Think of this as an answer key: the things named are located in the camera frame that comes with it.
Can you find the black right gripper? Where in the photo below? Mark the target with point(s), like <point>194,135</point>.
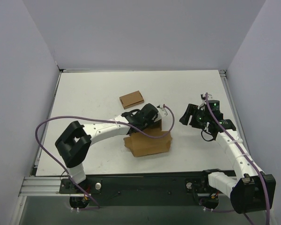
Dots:
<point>192,115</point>

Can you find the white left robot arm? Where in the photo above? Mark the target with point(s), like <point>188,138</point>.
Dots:
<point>75,141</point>

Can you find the small folded cardboard box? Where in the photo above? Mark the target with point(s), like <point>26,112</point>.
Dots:
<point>131,99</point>

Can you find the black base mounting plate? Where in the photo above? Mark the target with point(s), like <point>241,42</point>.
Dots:
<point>141,189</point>

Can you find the large cardboard box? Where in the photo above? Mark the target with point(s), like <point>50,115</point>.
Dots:
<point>141,145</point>

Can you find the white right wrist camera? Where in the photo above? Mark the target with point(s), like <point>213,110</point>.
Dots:
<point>204,97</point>

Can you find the aluminium frame rail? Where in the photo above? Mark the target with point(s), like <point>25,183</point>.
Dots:
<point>40,186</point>

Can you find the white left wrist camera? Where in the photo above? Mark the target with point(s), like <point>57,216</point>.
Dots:
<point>162,112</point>

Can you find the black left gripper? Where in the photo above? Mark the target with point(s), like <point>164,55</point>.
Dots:
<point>136,124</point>

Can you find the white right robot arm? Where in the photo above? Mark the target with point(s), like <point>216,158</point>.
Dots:
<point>253,190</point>

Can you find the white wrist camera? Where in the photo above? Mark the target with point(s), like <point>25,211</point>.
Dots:
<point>162,112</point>
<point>204,97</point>

